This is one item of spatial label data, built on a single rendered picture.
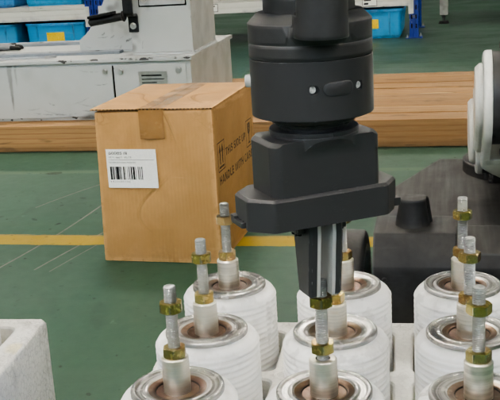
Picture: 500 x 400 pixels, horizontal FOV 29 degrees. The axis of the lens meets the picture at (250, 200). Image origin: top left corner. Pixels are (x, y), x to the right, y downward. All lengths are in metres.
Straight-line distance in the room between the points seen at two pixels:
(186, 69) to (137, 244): 1.09
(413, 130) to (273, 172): 2.07
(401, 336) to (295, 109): 0.45
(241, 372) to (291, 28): 0.35
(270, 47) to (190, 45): 2.28
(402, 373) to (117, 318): 0.76
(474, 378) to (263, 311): 0.29
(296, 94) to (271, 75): 0.02
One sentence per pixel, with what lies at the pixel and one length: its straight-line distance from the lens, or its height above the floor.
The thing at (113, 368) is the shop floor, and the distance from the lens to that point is 1.46.
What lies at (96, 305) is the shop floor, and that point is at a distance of 1.70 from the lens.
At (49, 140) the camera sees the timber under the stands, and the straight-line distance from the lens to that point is 2.99.
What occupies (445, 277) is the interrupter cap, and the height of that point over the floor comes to 0.25.
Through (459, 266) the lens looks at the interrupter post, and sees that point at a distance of 0.98.
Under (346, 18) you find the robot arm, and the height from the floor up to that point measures 0.55.
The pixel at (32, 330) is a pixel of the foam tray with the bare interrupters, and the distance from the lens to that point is 1.15.
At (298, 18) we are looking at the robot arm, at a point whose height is 0.55.
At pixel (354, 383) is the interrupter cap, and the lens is 0.79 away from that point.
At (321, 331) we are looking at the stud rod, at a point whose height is 0.31.
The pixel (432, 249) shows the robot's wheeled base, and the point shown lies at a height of 0.19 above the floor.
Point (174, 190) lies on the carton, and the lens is 1.83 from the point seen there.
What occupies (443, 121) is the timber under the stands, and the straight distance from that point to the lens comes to 2.74.
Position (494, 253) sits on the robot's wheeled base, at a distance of 1.28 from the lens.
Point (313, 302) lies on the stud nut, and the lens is 0.74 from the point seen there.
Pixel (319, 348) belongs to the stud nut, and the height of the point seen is 0.29.
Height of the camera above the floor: 0.60
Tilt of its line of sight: 15 degrees down
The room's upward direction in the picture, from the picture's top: 3 degrees counter-clockwise
